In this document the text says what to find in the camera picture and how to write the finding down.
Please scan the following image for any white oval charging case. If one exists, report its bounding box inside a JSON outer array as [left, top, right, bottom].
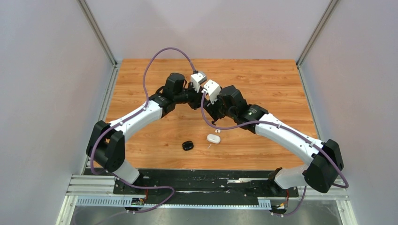
[[207, 134, 221, 144]]

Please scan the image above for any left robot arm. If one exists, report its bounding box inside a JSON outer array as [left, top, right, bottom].
[[86, 72, 207, 194]]

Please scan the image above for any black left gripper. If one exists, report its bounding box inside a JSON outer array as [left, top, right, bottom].
[[174, 82, 207, 110]]

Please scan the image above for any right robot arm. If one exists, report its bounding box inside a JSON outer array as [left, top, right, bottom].
[[201, 81, 344, 196]]

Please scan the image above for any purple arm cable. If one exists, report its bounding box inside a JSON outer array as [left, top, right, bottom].
[[89, 47, 197, 214], [200, 91, 350, 218]]

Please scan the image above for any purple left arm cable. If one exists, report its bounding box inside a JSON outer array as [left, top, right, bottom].
[[89, 47, 197, 214]]

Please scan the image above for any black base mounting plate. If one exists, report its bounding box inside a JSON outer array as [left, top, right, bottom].
[[111, 169, 299, 206]]

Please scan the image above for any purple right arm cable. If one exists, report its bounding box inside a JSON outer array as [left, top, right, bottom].
[[200, 91, 350, 218]]

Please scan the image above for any black glossy charging case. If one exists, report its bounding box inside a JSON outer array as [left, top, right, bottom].
[[182, 141, 194, 151]]

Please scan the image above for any aluminium frame rail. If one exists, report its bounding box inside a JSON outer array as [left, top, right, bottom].
[[57, 175, 357, 225]]

